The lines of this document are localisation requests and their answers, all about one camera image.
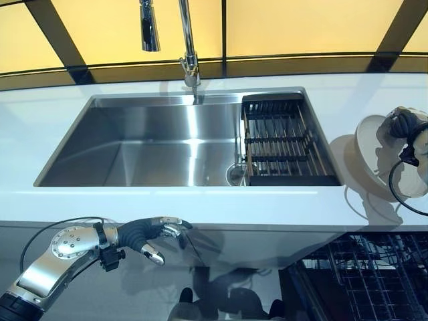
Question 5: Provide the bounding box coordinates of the black robot left foot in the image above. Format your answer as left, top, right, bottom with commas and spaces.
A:
179, 286, 194, 306

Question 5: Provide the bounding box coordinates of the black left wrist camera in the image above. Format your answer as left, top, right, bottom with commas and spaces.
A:
98, 246, 126, 272

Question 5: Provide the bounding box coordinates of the stainless steel sink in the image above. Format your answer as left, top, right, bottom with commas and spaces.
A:
33, 86, 344, 188

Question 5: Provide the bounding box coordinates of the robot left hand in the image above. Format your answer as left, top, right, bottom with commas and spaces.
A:
118, 215, 194, 267

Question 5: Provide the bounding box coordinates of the black robot right foot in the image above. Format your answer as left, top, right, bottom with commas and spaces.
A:
270, 298, 286, 317

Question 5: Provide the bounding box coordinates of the small cream plate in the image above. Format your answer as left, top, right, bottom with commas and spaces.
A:
354, 114, 428, 202

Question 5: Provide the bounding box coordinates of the black robot foot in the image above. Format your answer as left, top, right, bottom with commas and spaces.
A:
179, 286, 194, 306
270, 298, 286, 317

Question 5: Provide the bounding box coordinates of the grey robot left leg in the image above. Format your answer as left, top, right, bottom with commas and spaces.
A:
169, 302, 201, 321

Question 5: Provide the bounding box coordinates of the round sink drain strainer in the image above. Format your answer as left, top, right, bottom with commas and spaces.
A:
226, 163, 247, 186

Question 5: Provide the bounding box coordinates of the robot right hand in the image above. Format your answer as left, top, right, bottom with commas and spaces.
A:
376, 106, 428, 150

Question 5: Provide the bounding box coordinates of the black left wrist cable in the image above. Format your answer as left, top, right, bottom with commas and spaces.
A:
19, 216, 104, 265

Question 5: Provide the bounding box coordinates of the black built-in dishwasher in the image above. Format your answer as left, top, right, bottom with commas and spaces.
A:
279, 230, 428, 321

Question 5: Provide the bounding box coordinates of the chrome pull-down faucet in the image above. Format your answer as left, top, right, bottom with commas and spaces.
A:
139, 0, 201, 104

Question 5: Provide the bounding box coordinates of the black sink dish rack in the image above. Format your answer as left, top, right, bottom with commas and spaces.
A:
241, 93, 341, 187

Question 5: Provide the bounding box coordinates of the dishwasher wire rack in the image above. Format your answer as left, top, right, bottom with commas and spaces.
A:
300, 233, 428, 321

